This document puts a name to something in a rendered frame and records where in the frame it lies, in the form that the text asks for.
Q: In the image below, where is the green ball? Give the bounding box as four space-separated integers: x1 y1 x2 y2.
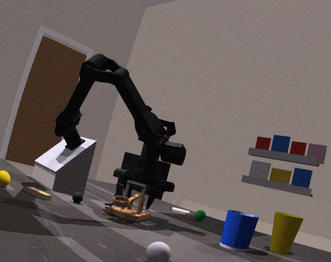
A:
195 210 206 221

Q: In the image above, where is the blue cup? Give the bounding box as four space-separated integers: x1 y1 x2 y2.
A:
220 210 259 252

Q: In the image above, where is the tan rectangular block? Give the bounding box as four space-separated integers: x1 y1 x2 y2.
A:
26 187 52 201

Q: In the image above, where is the yellow ball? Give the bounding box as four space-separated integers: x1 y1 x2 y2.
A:
0 170 10 187

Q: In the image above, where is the olive yellow tapered cup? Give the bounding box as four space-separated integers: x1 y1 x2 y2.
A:
269 212 304 254

